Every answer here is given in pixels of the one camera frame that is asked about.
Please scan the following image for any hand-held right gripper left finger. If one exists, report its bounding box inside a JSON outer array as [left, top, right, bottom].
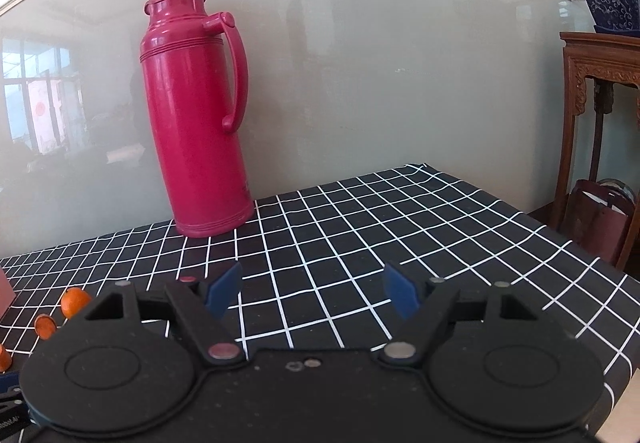
[[85, 262, 248, 367]]

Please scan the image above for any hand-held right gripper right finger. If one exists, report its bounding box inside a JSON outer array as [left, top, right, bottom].
[[382, 262, 538, 367]]

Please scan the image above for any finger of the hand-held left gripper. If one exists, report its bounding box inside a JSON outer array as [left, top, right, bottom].
[[0, 371, 25, 413]]

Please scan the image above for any colourful cardboard box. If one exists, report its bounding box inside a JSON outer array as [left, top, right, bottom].
[[0, 268, 16, 319]]

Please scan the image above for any black white checked tablecloth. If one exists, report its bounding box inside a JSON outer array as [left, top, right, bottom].
[[0, 163, 640, 424]]

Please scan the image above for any mandarin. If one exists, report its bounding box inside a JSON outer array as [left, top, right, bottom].
[[61, 287, 93, 319]]

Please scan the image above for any pink thermos jug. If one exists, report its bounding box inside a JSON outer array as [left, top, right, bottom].
[[139, 0, 256, 239]]

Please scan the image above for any dark red bag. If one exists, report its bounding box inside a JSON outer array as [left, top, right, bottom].
[[570, 178, 638, 265]]

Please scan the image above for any carved wooden stand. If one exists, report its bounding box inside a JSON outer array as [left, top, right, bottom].
[[547, 30, 640, 271]]

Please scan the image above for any dark blue patterned plant pot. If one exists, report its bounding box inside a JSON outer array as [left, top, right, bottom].
[[579, 0, 640, 36]]

